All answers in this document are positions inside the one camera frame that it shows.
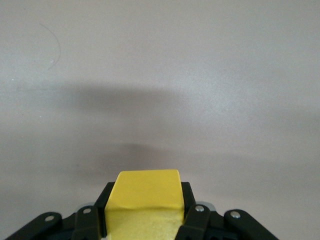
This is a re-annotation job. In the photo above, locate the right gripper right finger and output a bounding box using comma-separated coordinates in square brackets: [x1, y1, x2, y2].
[174, 181, 276, 240]

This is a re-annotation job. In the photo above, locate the yellow cube block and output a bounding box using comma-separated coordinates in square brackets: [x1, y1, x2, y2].
[103, 169, 187, 240]

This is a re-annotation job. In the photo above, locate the brown table mat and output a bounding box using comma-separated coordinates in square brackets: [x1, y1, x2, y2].
[0, 0, 320, 240]

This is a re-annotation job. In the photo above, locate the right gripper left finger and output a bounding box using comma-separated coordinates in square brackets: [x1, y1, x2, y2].
[11, 182, 115, 240]

